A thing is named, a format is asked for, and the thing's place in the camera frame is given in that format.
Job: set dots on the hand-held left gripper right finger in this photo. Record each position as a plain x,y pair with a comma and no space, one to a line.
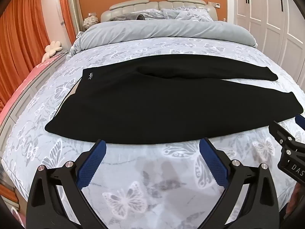
213,162

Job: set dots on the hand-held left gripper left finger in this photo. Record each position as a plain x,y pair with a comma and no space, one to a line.
93,162

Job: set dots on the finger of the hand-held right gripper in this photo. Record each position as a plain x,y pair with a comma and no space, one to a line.
277,130
300,119

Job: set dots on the black pants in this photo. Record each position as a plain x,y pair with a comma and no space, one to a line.
143,105

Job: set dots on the butterfly print bed sheet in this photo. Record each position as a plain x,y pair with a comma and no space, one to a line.
147,167

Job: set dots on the pink cloth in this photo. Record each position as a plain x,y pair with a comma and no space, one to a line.
19,93

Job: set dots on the white flower cushion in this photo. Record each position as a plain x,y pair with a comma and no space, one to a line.
51,49

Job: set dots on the grey duvet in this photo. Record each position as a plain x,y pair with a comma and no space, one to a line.
166,29

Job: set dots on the white fluffy ornament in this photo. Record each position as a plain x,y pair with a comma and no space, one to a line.
90,21

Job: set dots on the wide orange curtain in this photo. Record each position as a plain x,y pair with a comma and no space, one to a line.
21,40

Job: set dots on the dark grey cloth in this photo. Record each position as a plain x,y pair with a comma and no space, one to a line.
126,17

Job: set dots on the butterfly print pillow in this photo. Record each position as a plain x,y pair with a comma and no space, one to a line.
181,14

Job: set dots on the narrow orange curtain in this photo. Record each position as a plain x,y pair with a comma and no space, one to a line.
64,9

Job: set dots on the beige padded headboard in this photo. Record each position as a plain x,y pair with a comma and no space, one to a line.
133,6

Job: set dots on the silver frame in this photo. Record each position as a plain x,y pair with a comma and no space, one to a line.
77,7

